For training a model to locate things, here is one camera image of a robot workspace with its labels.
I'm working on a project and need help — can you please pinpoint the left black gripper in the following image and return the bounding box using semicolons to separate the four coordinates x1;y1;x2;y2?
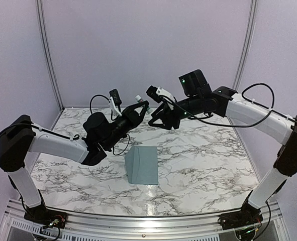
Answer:
103;101;149;150

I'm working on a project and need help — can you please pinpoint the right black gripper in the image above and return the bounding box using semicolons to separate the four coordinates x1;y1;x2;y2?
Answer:
149;93;204;130

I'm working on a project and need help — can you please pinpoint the white green glue stick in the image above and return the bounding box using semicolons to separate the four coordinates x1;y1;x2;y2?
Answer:
134;94;153;114

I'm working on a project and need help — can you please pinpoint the blue-grey envelope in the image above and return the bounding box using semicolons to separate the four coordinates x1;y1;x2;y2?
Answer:
125;146;158;185

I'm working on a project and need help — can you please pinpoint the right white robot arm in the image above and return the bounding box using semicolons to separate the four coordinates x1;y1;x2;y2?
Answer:
146;70;297;225

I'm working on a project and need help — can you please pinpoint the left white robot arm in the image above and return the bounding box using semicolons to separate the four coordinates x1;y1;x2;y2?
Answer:
0;101;149;223

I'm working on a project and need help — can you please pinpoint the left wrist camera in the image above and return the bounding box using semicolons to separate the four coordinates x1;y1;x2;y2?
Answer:
109;89;122;116

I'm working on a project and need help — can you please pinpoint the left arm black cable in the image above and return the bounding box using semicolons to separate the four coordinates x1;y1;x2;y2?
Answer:
89;94;131;156

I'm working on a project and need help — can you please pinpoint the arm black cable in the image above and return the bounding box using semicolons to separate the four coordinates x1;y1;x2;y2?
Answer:
163;83;276;128
89;94;131;156

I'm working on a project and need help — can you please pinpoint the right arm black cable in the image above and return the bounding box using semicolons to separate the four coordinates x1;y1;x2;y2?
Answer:
163;83;276;128

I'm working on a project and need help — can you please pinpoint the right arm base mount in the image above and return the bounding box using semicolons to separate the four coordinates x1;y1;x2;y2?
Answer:
218;210;263;230

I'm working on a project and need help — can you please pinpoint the right aluminium corner post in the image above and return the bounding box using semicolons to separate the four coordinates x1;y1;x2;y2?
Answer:
232;0;258;90

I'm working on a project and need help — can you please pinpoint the aluminium corner post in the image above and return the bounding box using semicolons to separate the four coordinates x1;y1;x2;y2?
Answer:
35;0;64;112
232;0;258;90

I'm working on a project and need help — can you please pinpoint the left aluminium corner post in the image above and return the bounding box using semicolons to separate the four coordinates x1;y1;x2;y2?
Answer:
35;0;64;112

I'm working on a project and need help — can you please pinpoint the aluminium front rail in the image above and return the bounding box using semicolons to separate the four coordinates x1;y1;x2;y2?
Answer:
0;198;289;241

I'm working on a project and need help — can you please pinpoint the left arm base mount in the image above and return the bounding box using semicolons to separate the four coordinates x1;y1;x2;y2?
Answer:
24;209;68;229

